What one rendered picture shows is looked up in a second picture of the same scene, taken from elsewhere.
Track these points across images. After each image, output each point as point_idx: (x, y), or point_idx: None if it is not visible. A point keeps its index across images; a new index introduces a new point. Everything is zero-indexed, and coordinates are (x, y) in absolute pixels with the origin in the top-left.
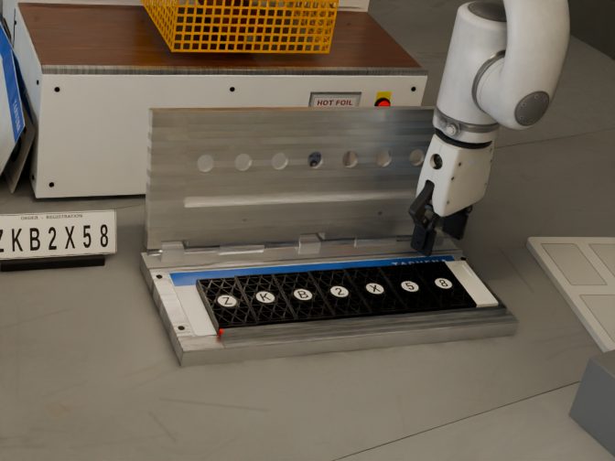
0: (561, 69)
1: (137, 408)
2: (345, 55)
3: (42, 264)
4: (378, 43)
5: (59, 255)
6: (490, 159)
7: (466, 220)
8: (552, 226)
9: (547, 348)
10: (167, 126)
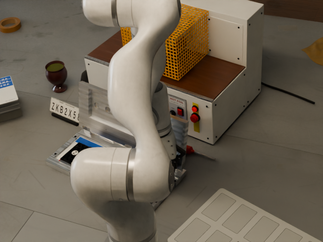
0: None
1: (20, 169)
2: (192, 83)
3: (60, 118)
4: (217, 82)
5: (66, 117)
6: (170, 145)
7: (172, 165)
8: (247, 190)
9: None
10: (82, 89)
